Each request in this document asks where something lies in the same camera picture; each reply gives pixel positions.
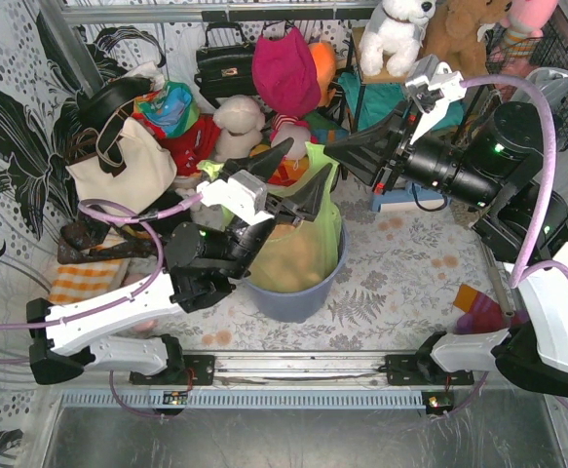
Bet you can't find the blue floor squeegee mop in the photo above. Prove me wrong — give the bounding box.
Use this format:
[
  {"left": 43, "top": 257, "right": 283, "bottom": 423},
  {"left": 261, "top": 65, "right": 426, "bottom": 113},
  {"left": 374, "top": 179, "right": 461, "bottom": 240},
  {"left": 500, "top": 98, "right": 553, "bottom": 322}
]
[{"left": 370, "top": 182, "right": 450, "bottom": 213}]

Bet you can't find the green trash bag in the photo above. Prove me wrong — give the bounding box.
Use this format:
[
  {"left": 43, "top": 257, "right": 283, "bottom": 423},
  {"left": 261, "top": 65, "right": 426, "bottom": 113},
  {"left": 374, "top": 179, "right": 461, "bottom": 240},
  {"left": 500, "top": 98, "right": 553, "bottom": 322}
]
[{"left": 196, "top": 140, "right": 343, "bottom": 293}]

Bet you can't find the blue trash bin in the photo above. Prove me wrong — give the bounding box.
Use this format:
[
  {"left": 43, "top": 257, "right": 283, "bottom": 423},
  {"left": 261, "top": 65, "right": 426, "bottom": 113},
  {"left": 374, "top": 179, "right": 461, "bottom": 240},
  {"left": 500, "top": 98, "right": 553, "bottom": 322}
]
[{"left": 245, "top": 224, "right": 349, "bottom": 324}]

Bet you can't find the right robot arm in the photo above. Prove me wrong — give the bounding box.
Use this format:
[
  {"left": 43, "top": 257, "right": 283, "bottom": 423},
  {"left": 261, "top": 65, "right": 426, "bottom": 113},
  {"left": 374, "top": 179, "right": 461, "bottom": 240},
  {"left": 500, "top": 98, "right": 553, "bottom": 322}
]
[{"left": 324, "top": 98, "right": 568, "bottom": 398}]

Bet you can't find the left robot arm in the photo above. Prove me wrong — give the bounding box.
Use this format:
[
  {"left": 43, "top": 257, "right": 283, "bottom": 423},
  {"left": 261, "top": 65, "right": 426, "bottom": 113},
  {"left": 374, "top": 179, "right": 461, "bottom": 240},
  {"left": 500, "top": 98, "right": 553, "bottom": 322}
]
[{"left": 26, "top": 139, "right": 336, "bottom": 385}]

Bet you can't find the rainbow striped bag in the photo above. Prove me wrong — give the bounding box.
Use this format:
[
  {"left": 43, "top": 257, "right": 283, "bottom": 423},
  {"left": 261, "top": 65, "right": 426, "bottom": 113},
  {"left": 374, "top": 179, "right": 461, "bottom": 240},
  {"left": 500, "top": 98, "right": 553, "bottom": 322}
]
[{"left": 249, "top": 111, "right": 349, "bottom": 186}]

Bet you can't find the magenta cloth bag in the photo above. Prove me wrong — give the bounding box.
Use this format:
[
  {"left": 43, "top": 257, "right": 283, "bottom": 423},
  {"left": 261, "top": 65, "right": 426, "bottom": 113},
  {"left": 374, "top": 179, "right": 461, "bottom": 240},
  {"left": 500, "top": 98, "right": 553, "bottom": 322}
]
[{"left": 251, "top": 26, "right": 321, "bottom": 117}]

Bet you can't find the colourful printed bag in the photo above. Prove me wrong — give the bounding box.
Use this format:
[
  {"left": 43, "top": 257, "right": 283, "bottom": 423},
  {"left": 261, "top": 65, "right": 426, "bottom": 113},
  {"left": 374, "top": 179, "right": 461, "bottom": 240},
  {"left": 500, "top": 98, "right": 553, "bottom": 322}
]
[{"left": 132, "top": 81, "right": 200, "bottom": 139}]

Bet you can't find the cream canvas tote bag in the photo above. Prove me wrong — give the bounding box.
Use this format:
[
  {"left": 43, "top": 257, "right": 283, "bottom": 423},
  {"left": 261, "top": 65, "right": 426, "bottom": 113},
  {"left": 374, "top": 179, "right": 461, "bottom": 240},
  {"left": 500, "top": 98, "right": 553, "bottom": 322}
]
[{"left": 67, "top": 117, "right": 177, "bottom": 214}]

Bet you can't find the silver foil bag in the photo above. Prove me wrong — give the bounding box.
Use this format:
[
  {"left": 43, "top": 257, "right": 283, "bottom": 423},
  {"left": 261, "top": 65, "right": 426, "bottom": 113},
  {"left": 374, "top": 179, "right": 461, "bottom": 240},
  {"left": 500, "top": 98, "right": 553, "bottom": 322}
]
[{"left": 526, "top": 67, "right": 568, "bottom": 101}]

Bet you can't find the pink white plush doll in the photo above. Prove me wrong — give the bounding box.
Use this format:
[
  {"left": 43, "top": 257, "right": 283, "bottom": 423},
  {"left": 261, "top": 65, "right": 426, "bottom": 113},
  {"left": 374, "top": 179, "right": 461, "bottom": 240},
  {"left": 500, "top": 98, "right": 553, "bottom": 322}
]
[{"left": 269, "top": 112, "right": 314, "bottom": 162}]

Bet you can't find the cream plush sheep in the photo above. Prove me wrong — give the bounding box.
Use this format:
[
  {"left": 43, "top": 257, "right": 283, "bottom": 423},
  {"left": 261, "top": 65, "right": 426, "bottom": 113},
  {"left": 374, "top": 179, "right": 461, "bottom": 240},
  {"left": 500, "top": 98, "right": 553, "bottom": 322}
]
[{"left": 213, "top": 95, "right": 266, "bottom": 163}]

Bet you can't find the teal folded cloth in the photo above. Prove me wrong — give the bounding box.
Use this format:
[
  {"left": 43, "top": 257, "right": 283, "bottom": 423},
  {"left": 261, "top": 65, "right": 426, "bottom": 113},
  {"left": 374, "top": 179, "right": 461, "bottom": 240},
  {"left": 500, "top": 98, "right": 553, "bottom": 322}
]
[{"left": 338, "top": 73, "right": 464, "bottom": 131}]

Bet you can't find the red cloth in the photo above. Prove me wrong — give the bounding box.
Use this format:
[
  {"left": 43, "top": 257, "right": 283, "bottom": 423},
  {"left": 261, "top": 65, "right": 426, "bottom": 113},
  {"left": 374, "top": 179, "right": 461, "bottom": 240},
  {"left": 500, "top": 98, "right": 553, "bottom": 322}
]
[{"left": 159, "top": 114, "right": 221, "bottom": 176}]

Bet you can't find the black leather handbag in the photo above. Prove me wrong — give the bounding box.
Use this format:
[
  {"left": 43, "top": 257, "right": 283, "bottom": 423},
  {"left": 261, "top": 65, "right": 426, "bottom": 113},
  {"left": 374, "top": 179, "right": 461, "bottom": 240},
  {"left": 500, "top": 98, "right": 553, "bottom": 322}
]
[{"left": 194, "top": 21, "right": 258, "bottom": 109}]

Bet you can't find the orange plush toy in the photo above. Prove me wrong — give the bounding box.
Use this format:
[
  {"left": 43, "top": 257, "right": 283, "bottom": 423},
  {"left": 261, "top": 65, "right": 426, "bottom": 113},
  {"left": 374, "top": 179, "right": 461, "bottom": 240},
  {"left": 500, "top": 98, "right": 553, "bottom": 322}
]
[{"left": 309, "top": 42, "right": 336, "bottom": 107}]

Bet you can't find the white plush dog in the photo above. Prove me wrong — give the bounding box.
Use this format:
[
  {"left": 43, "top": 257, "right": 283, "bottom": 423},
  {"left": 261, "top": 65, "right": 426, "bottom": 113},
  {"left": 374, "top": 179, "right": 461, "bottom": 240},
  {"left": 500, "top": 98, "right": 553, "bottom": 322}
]
[{"left": 359, "top": 0, "right": 435, "bottom": 77}]

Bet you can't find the black wooden shelf rack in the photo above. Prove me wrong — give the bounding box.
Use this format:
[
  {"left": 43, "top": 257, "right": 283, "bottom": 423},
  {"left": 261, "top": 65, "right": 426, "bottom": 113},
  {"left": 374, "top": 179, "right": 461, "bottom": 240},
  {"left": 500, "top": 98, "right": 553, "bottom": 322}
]
[{"left": 336, "top": 26, "right": 492, "bottom": 128}]

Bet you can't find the brown teddy bear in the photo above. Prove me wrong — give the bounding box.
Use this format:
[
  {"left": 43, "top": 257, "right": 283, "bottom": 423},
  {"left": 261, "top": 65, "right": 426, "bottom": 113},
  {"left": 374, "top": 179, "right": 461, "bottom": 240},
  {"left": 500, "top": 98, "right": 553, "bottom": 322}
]
[{"left": 421, "top": 0, "right": 512, "bottom": 78}]

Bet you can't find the pink plush roll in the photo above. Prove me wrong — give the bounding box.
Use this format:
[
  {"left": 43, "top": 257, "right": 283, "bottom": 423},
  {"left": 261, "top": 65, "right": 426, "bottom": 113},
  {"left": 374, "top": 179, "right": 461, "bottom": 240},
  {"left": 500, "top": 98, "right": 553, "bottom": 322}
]
[{"left": 122, "top": 273, "right": 151, "bottom": 288}]

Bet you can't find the magenta striped sock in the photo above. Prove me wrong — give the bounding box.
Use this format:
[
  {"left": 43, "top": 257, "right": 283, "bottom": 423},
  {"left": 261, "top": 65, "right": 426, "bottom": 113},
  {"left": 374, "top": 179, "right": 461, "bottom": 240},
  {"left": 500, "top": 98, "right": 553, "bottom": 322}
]
[{"left": 453, "top": 284, "right": 529, "bottom": 334}]

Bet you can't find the black round hat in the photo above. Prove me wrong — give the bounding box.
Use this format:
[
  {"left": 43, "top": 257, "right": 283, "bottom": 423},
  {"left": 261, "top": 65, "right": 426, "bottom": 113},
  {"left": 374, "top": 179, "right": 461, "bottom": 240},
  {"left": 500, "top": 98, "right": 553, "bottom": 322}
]
[{"left": 77, "top": 77, "right": 152, "bottom": 130}]

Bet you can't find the brown patterned handbag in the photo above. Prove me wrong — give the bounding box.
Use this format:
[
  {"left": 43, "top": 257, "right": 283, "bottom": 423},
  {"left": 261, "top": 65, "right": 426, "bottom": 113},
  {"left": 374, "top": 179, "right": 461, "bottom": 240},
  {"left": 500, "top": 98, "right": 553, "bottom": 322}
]
[{"left": 57, "top": 215, "right": 160, "bottom": 265}]

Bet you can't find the pink plush toy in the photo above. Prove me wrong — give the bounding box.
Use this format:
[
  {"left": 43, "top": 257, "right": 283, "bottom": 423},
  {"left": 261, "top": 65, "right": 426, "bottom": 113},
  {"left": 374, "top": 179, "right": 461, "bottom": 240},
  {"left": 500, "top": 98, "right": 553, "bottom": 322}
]
[{"left": 500, "top": 0, "right": 558, "bottom": 59}]

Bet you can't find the orange checkered cloth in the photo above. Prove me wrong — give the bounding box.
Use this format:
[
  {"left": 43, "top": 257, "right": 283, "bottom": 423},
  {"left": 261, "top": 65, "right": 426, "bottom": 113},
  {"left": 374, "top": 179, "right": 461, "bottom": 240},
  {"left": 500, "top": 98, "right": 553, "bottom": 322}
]
[{"left": 48, "top": 259, "right": 129, "bottom": 305}]

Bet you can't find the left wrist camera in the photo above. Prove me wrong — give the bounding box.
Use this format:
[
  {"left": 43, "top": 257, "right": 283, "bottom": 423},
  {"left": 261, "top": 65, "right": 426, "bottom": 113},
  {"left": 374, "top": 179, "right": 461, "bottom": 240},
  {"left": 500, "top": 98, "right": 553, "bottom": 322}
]
[{"left": 196, "top": 170, "right": 274, "bottom": 225}]

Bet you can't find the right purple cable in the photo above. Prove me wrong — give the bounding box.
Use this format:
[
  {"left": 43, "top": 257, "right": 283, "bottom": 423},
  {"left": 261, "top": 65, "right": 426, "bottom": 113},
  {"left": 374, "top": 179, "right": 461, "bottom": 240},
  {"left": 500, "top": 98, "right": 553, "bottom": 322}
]
[{"left": 460, "top": 73, "right": 568, "bottom": 425}]

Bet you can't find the black wire basket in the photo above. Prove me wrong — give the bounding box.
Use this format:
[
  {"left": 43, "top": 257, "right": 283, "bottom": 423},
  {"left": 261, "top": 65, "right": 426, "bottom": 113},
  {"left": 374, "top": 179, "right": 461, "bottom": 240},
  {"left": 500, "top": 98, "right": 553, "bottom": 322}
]
[{"left": 485, "top": 23, "right": 568, "bottom": 151}]

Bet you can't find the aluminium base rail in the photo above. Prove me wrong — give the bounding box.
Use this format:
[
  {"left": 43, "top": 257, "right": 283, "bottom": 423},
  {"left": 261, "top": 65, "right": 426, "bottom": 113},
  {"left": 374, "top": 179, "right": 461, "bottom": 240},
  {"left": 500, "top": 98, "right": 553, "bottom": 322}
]
[{"left": 44, "top": 348, "right": 567, "bottom": 389}]

